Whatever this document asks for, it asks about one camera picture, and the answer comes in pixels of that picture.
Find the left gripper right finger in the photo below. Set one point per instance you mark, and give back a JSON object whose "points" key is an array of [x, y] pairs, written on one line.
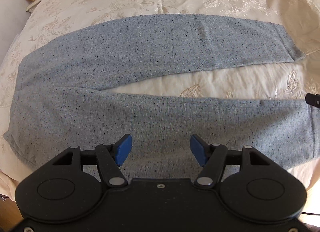
{"points": [[211, 157]]}

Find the cream embroidered bedspread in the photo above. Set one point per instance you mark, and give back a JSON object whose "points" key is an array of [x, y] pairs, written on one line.
{"points": [[55, 18]]}

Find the white bedside table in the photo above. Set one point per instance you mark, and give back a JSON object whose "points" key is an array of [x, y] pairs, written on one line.
{"points": [[30, 8]]}

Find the grey speckled pants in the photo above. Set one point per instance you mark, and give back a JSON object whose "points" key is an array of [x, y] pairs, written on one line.
{"points": [[161, 78]]}

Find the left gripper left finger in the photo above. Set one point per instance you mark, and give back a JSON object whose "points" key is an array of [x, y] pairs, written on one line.
{"points": [[110, 158]]}

